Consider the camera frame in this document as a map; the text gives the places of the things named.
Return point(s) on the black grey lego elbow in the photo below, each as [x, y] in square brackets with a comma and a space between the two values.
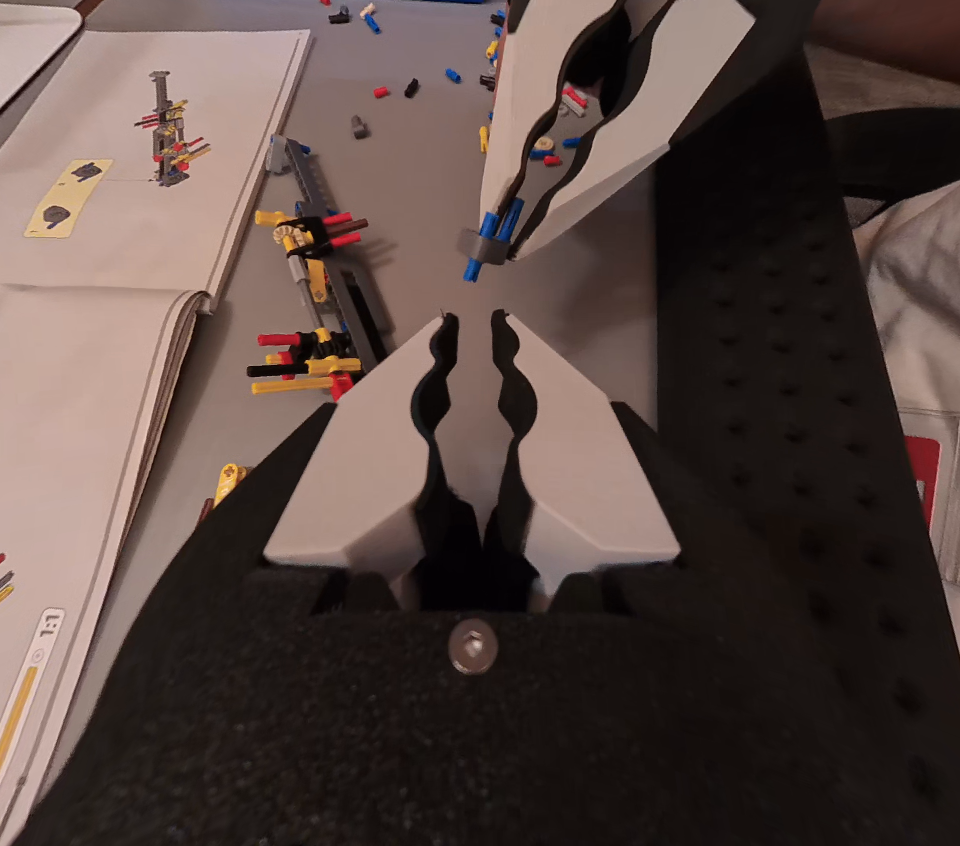
[339, 15]

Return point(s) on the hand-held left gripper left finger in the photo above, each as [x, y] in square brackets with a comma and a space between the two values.
[352, 486]

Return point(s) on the long grey Technic assembly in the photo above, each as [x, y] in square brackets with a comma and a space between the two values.
[315, 246]

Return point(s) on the dark grey lego piece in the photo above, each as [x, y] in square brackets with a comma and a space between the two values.
[360, 126]

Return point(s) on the lego instruction booklet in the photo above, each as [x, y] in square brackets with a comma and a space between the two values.
[112, 374]

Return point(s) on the scattered small lego pieces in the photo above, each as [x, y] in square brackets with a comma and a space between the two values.
[541, 144]

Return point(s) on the white stand with flat base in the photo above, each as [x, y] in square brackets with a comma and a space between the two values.
[30, 44]

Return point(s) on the pile of lego beams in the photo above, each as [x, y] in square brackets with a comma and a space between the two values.
[229, 482]

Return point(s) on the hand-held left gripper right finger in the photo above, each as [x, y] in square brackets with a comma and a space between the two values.
[600, 486]

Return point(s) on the grey lego connector blue pins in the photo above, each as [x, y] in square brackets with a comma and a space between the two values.
[484, 246]

